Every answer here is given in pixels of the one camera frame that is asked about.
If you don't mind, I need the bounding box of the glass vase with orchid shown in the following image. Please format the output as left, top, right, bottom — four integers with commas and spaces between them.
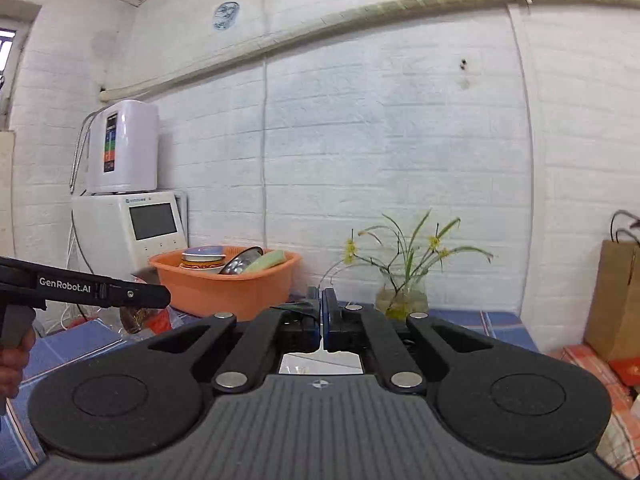
320, 211, 494, 321

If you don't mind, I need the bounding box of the white water purifier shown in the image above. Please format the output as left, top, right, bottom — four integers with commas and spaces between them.
68, 100, 160, 195

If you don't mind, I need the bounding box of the orange brown snack packet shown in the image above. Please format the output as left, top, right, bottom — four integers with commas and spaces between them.
119, 307, 171, 335

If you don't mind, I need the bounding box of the orange plaid cushion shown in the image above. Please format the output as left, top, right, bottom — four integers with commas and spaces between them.
549, 344, 639, 479

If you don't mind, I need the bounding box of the person left hand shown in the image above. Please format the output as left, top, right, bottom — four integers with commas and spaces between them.
0, 327, 36, 399

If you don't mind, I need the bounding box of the blue plaid tablecloth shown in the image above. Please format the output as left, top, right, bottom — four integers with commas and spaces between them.
1, 309, 537, 479

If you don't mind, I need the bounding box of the brown paper bag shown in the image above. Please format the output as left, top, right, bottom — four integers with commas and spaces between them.
584, 209, 639, 361

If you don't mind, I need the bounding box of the orange plastic basin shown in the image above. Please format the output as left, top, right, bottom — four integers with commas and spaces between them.
149, 249, 302, 321

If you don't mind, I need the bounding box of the white screen appliance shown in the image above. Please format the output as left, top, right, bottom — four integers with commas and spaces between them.
72, 191, 188, 280

